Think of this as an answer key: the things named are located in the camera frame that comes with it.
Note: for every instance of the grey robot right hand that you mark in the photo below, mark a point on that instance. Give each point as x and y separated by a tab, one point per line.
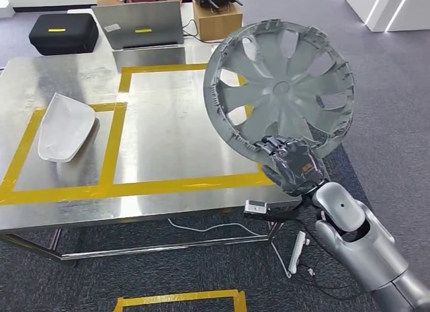
296	169

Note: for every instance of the silver plastic wheel hubcap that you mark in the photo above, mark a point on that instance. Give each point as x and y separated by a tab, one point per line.
282	89

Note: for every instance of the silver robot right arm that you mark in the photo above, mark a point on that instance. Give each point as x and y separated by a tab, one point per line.
370	252

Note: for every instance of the steel workbench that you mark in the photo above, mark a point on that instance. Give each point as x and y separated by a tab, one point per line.
167	136

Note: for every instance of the white plastic shell part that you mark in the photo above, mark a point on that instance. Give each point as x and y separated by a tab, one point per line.
66	127

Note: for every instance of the white power strip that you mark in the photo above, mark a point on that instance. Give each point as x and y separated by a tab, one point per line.
297	254

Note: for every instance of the cardboard box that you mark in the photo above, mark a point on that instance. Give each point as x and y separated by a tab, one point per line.
218	25

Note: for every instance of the silver laptop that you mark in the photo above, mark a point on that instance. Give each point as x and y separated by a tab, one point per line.
141	20

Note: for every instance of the black case with yellow stripe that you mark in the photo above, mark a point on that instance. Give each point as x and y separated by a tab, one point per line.
63	38

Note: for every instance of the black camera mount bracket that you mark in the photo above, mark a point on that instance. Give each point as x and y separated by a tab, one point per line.
282	216

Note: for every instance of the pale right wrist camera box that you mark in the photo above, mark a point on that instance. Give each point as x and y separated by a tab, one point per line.
256	207

